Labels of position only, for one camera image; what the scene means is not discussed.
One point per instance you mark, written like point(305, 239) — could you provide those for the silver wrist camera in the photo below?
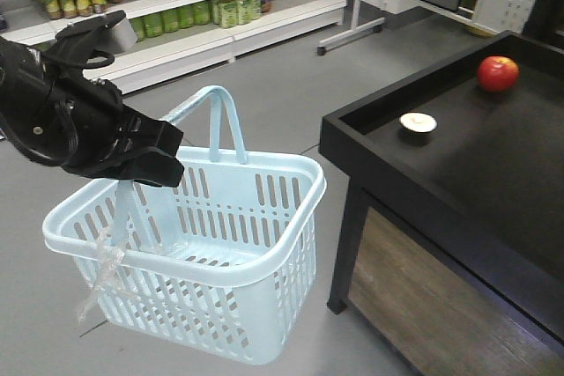
point(110, 32)

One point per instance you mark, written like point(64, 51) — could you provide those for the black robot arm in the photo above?
point(21, 68)

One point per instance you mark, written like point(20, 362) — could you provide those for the black wooden display table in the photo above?
point(451, 245)

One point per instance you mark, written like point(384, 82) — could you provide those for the red apple far left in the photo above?
point(497, 73)

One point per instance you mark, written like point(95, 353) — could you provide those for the small white dish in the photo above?
point(417, 122)

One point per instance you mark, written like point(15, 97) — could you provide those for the light blue plastic basket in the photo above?
point(222, 263)

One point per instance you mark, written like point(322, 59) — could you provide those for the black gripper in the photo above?
point(86, 130)

